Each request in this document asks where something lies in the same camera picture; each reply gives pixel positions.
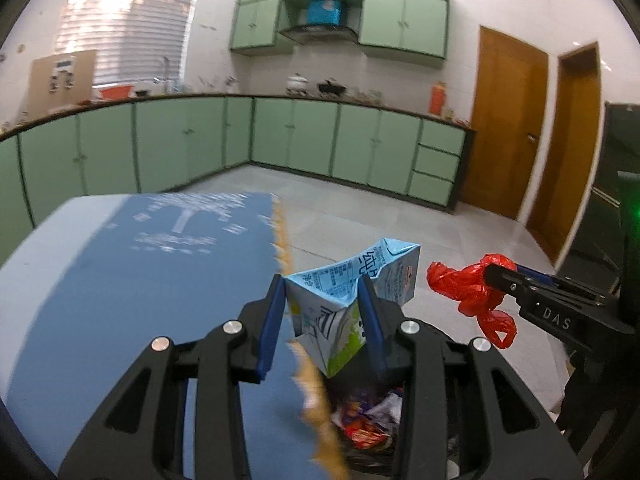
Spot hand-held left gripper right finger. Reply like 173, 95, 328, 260
357, 275, 586, 480

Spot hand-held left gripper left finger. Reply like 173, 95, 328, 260
57, 274, 287, 480

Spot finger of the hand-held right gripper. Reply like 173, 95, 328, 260
482, 262, 542, 312
515, 263, 608, 307

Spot red plastic bag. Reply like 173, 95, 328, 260
426, 254, 518, 350

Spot milk carton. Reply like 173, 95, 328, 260
284, 237, 422, 378

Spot trash bin with black bag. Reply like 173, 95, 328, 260
300, 317, 571, 480

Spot person's right hand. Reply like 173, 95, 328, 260
556, 352, 640, 463

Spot crumpled white tissue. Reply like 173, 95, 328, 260
370, 392, 404, 423

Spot red printed wrapper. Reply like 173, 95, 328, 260
340, 400, 397, 450

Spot wooden door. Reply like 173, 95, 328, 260
460, 25, 550, 220
527, 42, 601, 266

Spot dark tall cabinet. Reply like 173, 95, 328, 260
570, 101, 640, 281

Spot blue tablecloth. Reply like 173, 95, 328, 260
0, 191, 346, 480

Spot green base cabinets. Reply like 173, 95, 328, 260
0, 94, 477, 242

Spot orange thermos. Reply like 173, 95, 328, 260
429, 81, 447, 116

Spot green upper cabinets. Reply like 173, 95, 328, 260
229, 0, 450, 63

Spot range hood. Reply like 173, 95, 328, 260
277, 22, 358, 46

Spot blue box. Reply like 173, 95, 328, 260
306, 0, 346, 26

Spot cardboard box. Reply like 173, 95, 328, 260
27, 50, 98, 116

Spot window blind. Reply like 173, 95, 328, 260
55, 0, 205, 88

